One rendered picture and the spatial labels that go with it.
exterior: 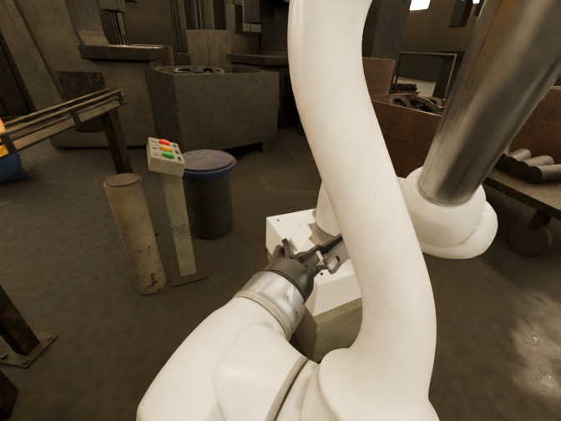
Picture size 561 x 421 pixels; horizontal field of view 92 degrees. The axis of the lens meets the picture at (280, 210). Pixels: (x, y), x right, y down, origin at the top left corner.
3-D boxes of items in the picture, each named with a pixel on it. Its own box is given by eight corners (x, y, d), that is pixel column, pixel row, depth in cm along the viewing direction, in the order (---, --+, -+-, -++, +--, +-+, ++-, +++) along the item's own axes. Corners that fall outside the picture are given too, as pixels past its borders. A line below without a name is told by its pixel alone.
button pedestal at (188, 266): (173, 291, 119) (141, 158, 87) (167, 257, 137) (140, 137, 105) (209, 281, 125) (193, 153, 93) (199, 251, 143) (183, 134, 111)
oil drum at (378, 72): (352, 139, 335) (367, 57, 289) (325, 127, 380) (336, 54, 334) (388, 135, 357) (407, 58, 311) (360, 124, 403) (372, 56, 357)
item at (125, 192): (137, 298, 115) (101, 189, 88) (137, 279, 124) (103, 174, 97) (167, 290, 119) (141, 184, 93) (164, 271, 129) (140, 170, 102)
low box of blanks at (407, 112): (482, 190, 224) (522, 107, 190) (430, 211, 190) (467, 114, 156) (390, 154, 291) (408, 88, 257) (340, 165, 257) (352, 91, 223)
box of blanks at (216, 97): (184, 170, 232) (169, 69, 192) (153, 144, 285) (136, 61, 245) (277, 149, 290) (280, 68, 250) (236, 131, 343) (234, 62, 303)
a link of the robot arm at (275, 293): (300, 352, 32) (320, 316, 37) (262, 293, 31) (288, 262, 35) (252, 347, 38) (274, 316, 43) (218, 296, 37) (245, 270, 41)
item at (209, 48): (220, 105, 484) (215, 32, 427) (260, 117, 419) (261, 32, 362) (194, 109, 451) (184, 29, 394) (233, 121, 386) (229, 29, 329)
